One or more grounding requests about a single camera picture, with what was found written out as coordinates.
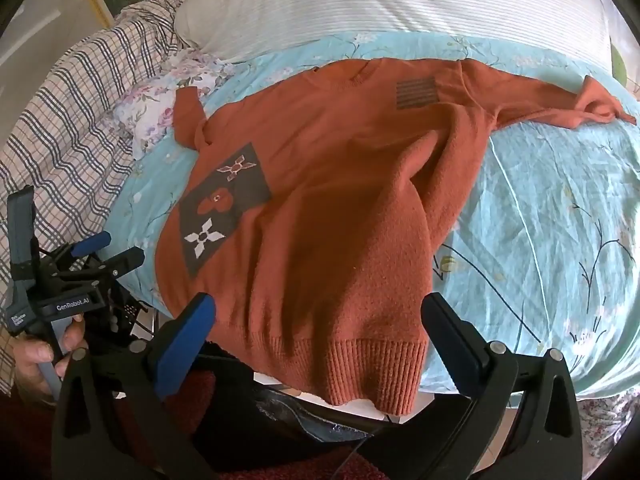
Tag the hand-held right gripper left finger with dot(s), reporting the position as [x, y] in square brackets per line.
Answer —
[182, 345]

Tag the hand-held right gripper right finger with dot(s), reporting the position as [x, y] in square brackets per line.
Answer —
[467, 365]

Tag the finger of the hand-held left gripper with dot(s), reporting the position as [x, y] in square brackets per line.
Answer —
[92, 244]
[125, 261]

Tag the orange knit sweater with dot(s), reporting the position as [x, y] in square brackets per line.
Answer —
[330, 210]

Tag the person's left hand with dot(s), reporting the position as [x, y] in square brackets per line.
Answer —
[30, 365]

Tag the plaid checked blanket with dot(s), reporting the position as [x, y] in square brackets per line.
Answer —
[75, 125]

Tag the black shiny bag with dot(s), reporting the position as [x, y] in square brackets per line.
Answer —
[310, 415]

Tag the pink floral cloth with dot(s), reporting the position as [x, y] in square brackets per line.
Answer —
[160, 95]

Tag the light blue floral bed sheet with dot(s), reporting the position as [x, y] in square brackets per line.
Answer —
[550, 220]

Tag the white striped pillow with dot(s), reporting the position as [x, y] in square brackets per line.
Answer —
[380, 5]

